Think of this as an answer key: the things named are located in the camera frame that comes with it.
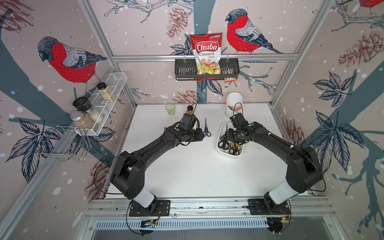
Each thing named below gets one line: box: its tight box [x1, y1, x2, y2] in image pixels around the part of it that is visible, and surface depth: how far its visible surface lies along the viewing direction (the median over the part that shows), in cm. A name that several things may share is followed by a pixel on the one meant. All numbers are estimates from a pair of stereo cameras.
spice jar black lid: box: [96, 82, 116, 103], surface depth 76 cm
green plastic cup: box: [165, 103, 176, 116], surface depth 113 cm
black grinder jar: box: [72, 96, 104, 124], surface depth 65 cm
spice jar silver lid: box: [70, 111, 95, 129], surface depth 62 cm
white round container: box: [225, 92, 243, 118], surface depth 106 cm
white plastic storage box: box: [216, 121, 244, 157], surface depth 95 cm
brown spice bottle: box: [187, 105, 194, 115], surface depth 109 cm
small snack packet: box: [221, 68, 238, 84], surface depth 92 cm
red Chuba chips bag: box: [190, 32, 223, 75], surface depth 84 cm
